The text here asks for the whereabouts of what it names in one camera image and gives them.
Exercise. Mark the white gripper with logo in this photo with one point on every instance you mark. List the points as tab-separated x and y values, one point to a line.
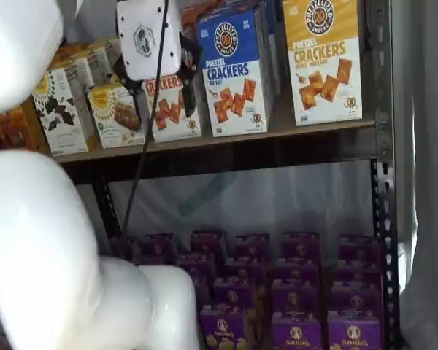
146	40

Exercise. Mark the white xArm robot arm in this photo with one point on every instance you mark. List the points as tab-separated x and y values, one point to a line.
40	237

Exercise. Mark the orange white pretzel crackers box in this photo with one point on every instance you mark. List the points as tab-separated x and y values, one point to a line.
190	20
168	113

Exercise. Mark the yellow white granola snack box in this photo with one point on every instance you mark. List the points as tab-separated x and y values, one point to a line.
113	116

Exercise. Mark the white brown snack box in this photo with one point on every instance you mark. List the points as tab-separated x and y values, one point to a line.
100	58
74	73

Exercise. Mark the blue white pretzel crackers box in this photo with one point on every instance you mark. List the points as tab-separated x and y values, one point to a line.
233	47

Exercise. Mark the wooden shelf board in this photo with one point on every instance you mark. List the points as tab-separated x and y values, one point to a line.
241	140

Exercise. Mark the white chocolate snack box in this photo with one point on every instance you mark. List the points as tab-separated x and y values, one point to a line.
62	120

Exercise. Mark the dark orange snack box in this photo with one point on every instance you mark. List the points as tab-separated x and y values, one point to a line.
12	127

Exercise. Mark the purple Annie's box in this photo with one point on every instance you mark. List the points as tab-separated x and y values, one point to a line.
244	269
299	331
295	297
126	248
252	246
356	300
208	242
235	293
157	248
297	270
226	328
358	248
354	335
195	264
357	272
300	245
202	291

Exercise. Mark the yellow white pretzel crackers box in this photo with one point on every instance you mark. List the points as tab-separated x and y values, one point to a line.
321	91

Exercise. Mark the translucent plastic sheet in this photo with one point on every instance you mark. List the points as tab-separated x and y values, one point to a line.
241	204

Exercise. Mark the white curtain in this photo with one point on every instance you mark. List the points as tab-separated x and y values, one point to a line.
427	182

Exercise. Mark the metal shelving frame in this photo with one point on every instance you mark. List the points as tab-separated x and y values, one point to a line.
385	182

